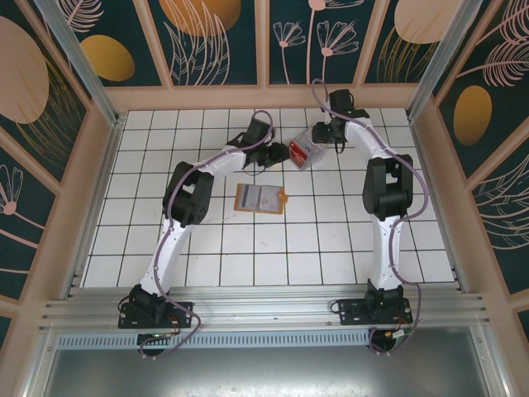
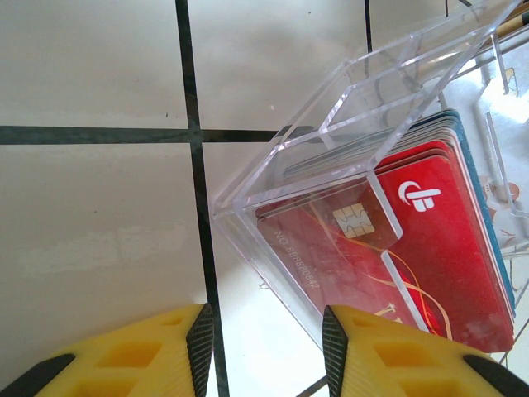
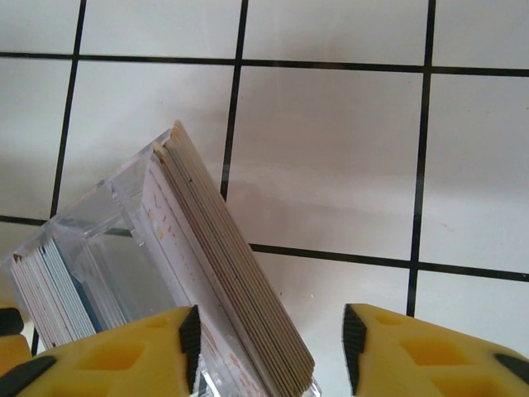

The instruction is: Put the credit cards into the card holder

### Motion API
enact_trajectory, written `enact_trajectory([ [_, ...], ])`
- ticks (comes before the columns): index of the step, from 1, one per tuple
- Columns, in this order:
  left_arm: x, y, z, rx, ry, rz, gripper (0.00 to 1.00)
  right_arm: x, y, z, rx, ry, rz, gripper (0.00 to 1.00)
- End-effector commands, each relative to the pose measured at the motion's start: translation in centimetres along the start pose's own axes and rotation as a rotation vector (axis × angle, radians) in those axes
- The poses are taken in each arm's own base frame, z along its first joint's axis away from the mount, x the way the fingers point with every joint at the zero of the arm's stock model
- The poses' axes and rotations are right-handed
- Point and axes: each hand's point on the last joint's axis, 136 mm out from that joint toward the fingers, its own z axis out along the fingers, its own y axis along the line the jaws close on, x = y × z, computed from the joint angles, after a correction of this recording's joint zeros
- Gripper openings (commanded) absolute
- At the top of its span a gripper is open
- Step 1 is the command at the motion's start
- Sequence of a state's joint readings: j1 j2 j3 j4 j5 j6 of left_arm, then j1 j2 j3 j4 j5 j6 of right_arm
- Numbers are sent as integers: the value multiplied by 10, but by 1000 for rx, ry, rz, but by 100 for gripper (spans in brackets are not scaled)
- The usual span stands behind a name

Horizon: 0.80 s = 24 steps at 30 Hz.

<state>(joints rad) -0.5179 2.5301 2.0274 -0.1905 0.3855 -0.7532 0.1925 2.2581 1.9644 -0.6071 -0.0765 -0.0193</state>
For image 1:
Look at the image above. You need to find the pink flowers wall panel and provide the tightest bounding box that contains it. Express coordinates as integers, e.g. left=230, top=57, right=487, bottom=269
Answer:
left=268, top=0, right=371, bottom=86

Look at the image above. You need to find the pink leaves wall panel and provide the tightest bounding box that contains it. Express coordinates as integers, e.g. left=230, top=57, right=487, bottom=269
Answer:
left=470, top=123, right=529, bottom=297

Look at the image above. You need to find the orange snack packet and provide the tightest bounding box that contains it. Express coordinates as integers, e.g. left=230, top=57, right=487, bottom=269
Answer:
left=233, top=183, right=288, bottom=215

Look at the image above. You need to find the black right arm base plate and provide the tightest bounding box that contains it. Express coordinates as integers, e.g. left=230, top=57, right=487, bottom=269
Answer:
left=338, top=297, right=414, bottom=328

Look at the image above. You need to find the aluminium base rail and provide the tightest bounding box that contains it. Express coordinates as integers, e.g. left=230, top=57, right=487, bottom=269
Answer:
left=39, top=285, right=491, bottom=336

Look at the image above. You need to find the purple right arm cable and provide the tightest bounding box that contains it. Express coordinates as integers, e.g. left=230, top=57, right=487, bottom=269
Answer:
left=309, top=78, right=429, bottom=356

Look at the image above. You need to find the large peach circle wall panel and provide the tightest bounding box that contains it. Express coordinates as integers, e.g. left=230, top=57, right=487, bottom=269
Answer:
left=0, top=0, right=90, bottom=187

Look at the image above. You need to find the peach circle gold lines panel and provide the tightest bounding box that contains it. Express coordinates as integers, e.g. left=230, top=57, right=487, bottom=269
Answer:
left=362, top=0, right=450, bottom=85

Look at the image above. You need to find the silver VIP card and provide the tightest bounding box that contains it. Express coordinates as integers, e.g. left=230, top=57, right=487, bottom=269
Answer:
left=241, top=185, right=262, bottom=208

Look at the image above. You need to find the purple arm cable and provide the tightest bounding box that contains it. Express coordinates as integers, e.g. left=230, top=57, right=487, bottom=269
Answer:
left=309, top=78, right=429, bottom=356
left=140, top=109, right=277, bottom=360

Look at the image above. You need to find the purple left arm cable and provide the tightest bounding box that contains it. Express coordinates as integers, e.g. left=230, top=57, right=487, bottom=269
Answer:
left=140, top=109, right=277, bottom=360

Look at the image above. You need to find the grey metal sheet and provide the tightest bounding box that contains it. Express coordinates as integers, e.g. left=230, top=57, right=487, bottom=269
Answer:
left=24, top=326, right=513, bottom=397

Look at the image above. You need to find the yellow oval fern wall panel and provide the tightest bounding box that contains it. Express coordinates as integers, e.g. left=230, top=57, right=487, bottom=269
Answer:
left=436, top=0, right=529, bottom=181

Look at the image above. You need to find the aluminium side rail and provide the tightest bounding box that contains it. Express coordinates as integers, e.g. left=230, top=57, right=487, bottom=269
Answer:
left=61, top=117, right=125, bottom=301
left=407, top=117, right=472, bottom=294

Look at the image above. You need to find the red VIP card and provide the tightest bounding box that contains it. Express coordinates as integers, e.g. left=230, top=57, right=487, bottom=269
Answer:
left=288, top=140, right=311, bottom=166

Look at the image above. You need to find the white card with red print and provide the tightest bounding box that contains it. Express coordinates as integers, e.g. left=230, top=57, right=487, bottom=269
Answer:
left=260, top=186, right=283, bottom=210

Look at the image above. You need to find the slotted grey cable duct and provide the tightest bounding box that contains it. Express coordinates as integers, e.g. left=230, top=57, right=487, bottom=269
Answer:
left=55, top=332, right=373, bottom=349

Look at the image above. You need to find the aluminium corner post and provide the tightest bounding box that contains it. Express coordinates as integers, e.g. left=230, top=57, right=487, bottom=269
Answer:
left=407, top=0, right=495, bottom=121
left=34, top=0, right=125, bottom=125

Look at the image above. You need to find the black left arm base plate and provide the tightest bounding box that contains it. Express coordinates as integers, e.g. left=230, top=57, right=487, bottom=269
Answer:
left=118, top=300, right=195, bottom=330

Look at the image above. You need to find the small green circuit board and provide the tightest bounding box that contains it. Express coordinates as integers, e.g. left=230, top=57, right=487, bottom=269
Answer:
left=386, top=328, right=414, bottom=344

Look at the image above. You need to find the single flower wall panel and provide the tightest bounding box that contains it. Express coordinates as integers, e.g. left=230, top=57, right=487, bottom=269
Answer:
left=0, top=136, right=57, bottom=301

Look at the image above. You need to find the clear red snack packet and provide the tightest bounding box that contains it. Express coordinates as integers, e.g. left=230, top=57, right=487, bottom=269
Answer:
left=288, top=127, right=327, bottom=171

